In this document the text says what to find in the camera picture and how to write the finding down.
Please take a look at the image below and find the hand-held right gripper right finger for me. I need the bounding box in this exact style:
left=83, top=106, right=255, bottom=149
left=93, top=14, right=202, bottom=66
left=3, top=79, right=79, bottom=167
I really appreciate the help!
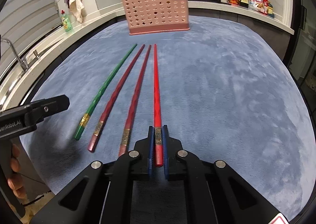
left=162, top=125, right=280, bottom=224

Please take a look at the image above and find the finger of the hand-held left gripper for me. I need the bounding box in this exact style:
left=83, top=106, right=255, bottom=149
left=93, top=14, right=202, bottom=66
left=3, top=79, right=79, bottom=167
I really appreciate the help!
left=24, top=94, right=71, bottom=129

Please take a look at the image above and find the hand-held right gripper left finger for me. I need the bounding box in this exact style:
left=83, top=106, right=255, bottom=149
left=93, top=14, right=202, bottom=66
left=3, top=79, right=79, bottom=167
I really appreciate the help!
left=29, top=126, right=155, bottom=224

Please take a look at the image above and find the red chopstick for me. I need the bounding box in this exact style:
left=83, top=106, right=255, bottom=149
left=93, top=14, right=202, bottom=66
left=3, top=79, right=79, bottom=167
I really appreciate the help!
left=152, top=43, right=165, bottom=168

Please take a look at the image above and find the green chopstick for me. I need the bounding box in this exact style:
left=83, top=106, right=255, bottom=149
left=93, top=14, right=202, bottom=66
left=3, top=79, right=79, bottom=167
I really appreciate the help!
left=73, top=43, right=138, bottom=141

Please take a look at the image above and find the maroon chopstick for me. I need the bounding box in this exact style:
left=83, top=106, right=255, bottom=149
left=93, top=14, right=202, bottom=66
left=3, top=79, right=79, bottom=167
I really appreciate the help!
left=87, top=44, right=146, bottom=153
left=118, top=45, right=152, bottom=158

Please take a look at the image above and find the pink perforated utensil holder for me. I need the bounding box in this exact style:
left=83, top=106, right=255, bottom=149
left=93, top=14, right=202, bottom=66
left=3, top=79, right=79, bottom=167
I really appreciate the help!
left=119, top=0, right=191, bottom=36

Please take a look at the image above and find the person's left hand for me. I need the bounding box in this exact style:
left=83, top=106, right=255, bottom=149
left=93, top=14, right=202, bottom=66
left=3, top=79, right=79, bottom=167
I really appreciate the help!
left=7, top=143, right=25, bottom=199

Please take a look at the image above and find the stainless steel sink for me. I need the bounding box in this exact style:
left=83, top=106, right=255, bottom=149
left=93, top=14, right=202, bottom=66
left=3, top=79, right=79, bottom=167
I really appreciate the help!
left=0, top=49, right=50, bottom=106

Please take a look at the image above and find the chrome kitchen faucet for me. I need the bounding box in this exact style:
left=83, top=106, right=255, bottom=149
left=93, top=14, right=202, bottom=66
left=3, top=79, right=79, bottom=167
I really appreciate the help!
left=0, top=37, right=29, bottom=71

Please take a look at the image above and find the blue plush blanket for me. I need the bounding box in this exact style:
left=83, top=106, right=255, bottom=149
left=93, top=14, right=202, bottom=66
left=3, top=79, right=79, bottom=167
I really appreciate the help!
left=19, top=15, right=311, bottom=224

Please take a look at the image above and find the green dish soap bottle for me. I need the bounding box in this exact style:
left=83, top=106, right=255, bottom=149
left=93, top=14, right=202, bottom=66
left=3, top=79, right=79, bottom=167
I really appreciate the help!
left=60, top=9, right=73, bottom=33

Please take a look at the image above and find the small yellow green box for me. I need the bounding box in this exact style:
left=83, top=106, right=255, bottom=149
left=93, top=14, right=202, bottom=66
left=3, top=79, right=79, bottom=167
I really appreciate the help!
left=266, top=0, right=275, bottom=19

